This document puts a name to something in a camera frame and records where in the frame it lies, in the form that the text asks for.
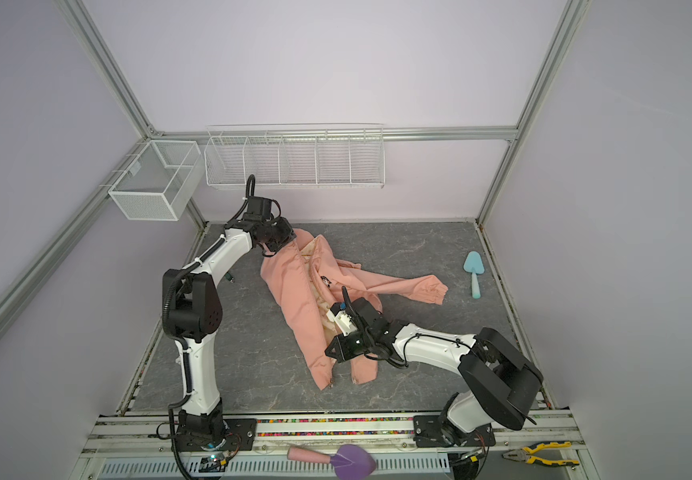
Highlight white wire shelf basket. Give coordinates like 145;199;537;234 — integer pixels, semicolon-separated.
204;123;386;188

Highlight pink zip jacket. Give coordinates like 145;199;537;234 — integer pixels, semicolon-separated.
260;228;448;390

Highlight teal plastic trowel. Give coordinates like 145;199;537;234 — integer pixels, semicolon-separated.
464;251;485;299

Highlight purple pink-handled scoop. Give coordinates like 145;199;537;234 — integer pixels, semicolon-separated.
287;444;377;480

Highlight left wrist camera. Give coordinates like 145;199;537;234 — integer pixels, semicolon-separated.
243;196;274;222

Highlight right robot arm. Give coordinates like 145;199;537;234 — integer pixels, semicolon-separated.
325;298;544;446

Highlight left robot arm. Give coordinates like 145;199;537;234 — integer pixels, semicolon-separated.
161;174;296;436

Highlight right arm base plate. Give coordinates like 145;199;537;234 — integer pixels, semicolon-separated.
413;414;496;448

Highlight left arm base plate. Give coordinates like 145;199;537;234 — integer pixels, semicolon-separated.
175;417;258;453

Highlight yellow-handled pliers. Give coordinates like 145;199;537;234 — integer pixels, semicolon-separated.
502;441;580;468

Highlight white mesh box basket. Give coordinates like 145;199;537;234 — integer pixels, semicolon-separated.
109;140;205;221

